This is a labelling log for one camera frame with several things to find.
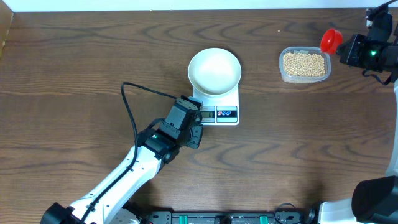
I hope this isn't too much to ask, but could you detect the red measuring scoop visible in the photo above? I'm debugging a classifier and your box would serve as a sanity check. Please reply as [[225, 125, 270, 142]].
[[320, 29, 343, 54]]

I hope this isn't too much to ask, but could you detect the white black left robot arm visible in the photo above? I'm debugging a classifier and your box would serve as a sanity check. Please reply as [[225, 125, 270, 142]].
[[41, 96, 203, 223]]

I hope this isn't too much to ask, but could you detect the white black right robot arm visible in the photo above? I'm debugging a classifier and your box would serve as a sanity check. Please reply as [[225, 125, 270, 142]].
[[309, 2, 397, 223]]

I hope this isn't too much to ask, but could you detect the white digital kitchen scale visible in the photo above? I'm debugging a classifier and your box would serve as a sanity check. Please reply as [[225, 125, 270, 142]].
[[193, 85, 240, 126]]

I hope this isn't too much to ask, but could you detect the cream round bowl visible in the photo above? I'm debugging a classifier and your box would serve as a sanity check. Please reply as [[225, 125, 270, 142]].
[[187, 48, 242, 95]]

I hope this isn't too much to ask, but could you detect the clear plastic container of beans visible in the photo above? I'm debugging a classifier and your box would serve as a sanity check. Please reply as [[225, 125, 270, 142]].
[[279, 47, 331, 84]]

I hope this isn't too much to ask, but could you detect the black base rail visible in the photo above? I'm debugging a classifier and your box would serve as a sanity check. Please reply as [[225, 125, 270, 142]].
[[139, 203, 318, 224]]

